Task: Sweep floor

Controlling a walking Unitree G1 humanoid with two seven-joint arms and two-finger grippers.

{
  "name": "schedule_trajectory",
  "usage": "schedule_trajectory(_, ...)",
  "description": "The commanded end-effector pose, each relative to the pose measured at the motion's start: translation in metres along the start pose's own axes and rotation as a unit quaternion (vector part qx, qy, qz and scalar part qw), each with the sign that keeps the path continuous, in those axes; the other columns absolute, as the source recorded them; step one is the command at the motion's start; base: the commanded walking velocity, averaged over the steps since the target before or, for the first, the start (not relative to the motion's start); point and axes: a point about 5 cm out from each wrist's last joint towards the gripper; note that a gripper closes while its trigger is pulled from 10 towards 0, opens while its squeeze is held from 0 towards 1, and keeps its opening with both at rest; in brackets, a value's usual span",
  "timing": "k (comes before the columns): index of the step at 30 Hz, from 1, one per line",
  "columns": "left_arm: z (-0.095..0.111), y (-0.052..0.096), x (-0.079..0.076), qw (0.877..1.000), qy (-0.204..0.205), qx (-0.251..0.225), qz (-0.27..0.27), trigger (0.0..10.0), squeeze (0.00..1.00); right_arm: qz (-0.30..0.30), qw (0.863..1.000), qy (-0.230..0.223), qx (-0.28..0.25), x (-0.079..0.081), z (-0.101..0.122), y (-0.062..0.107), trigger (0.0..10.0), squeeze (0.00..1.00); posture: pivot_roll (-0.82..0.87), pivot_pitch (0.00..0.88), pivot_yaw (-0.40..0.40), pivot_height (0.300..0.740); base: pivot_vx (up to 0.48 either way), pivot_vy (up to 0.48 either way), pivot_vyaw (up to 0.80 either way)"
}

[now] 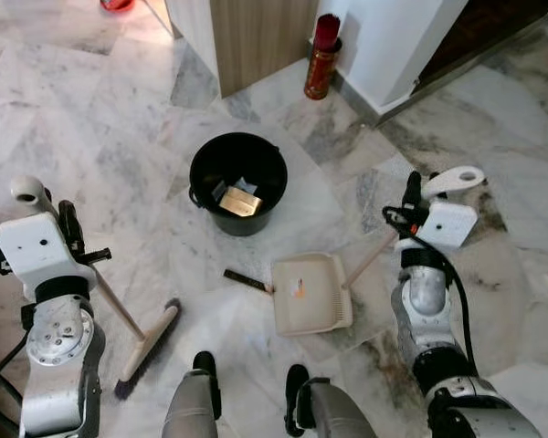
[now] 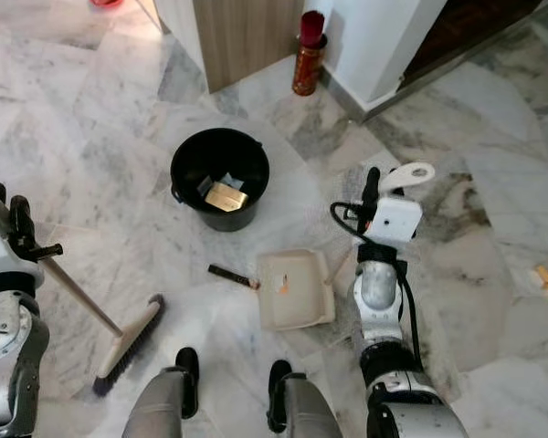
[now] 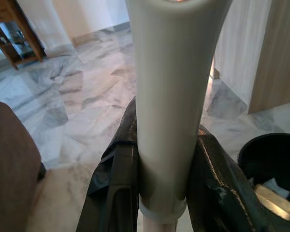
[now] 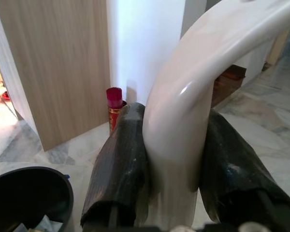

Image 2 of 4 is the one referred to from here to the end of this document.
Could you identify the red plastic object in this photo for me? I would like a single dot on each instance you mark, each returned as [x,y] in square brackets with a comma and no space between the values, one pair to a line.
[106,4]

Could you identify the dark brown wooden door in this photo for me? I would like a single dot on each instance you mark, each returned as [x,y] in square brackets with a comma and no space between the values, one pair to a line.
[466,32]

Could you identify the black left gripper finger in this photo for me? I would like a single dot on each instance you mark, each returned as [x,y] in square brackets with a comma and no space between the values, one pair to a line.
[21,205]

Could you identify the black plastic bucket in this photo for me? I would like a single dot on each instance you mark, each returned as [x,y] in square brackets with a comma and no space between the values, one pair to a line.
[192,160]

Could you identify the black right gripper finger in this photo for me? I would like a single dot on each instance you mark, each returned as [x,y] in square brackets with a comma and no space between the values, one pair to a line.
[372,187]

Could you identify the wood grain door panel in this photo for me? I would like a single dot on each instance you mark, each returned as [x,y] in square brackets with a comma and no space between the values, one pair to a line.
[245,38]

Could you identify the golden brown box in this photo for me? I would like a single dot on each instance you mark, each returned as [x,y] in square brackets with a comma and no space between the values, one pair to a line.
[226,197]

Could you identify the beige broom with purple bristles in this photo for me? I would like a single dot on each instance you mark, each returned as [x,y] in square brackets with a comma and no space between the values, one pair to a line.
[128,342]

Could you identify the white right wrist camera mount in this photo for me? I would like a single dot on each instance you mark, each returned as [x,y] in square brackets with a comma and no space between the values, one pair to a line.
[398,221]

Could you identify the dark brown snack wrapper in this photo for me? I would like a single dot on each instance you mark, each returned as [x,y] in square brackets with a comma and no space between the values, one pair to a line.
[233,276]

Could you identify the red spray can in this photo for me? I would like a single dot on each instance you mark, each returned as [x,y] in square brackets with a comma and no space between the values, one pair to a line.
[309,59]

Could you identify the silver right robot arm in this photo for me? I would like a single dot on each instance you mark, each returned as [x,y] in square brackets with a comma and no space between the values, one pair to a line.
[379,297]

